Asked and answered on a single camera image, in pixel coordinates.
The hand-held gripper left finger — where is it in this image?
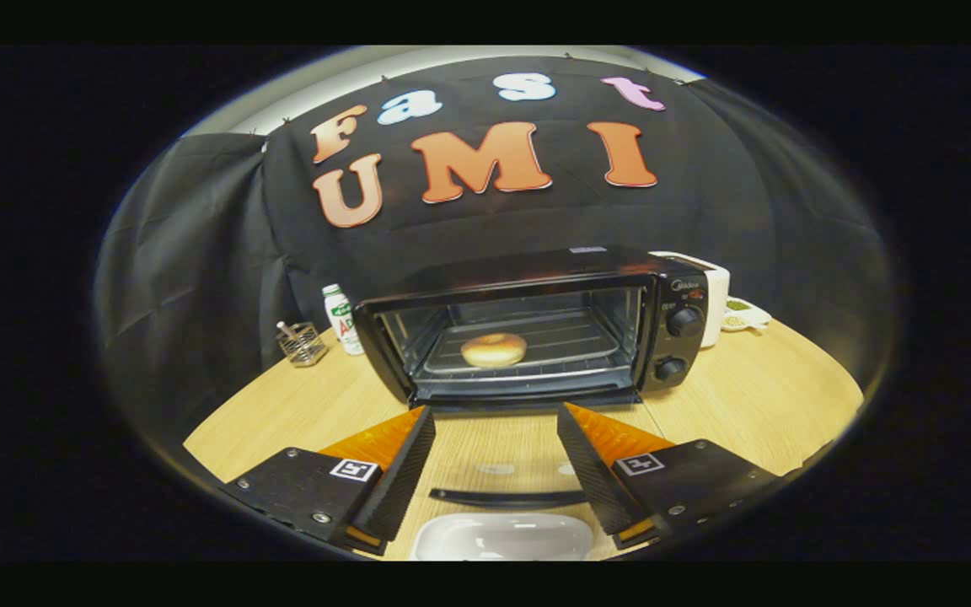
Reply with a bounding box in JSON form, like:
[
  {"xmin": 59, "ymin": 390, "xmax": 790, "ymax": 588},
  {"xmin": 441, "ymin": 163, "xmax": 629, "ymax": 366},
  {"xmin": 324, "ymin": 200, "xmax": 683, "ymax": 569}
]
[{"xmin": 220, "ymin": 406, "xmax": 437, "ymax": 556}]

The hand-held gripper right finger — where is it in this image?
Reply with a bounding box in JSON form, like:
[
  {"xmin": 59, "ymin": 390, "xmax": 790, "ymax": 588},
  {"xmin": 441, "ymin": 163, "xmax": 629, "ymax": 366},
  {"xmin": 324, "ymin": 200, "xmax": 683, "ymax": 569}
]
[{"xmin": 556, "ymin": 402, "xmax": 790, "ymax": 551}]

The brown bagel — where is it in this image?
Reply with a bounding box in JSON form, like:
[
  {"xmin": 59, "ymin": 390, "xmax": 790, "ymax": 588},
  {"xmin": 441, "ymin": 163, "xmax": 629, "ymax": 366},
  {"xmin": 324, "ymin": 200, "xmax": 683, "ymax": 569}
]
[{"xmin": 460, "ymin": 332, "xmax": 528, "ymax": 369}]

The black toaster oven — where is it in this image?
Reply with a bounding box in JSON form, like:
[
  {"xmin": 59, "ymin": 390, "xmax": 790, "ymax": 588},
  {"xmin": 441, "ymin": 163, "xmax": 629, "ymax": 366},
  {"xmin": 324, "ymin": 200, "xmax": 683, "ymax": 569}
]
[{"xmin": 352, "ymin": 245, "xmax": 710, "ymax": 510}]

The metal oven rack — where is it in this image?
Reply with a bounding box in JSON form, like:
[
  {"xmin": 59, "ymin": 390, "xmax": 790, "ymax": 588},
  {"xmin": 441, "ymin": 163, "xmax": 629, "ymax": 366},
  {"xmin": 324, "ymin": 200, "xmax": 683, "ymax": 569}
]
[{"xmin": 422, "ymin": 310, "xmax": 634, "ymax": 380}]

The white oval dish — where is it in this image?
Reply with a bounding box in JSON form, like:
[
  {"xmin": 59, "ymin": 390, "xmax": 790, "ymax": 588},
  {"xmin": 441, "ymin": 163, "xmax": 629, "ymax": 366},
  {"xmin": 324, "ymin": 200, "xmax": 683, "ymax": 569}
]
[{"xmin": 410, "ymin": 513, "xmax": 594, "ymax": 562}]

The white bottle green label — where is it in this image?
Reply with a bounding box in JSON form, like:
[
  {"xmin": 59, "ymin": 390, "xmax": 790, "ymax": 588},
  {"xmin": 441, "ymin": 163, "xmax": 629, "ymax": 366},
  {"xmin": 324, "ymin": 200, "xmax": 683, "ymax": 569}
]
[{"xmin": 322, "ymin": 283, "xmax": 365, "ymax": 357}]

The white appliance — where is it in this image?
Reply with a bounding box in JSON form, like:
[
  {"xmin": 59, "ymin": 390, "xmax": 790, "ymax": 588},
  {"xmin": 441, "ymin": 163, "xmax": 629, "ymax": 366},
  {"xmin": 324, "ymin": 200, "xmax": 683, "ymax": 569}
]
[{"xmin": 650, "ymin": 250, "xmax": 731, "ymax": 349}]

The small white condiment dish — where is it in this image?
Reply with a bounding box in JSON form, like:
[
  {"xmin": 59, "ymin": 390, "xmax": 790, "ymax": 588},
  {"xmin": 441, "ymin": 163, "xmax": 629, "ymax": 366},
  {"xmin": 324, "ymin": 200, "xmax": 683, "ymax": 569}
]
[{"xmin": 722, "ymin": 297, "xmax": 773, "ymax": 332}]

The wire mesh holder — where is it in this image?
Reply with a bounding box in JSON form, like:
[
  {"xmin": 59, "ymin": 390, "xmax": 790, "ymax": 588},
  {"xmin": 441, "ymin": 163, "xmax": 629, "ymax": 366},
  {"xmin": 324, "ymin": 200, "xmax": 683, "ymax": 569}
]
[{"xmin": 276, "ymin": 322, "xmax": 328, "ymax": 368}]

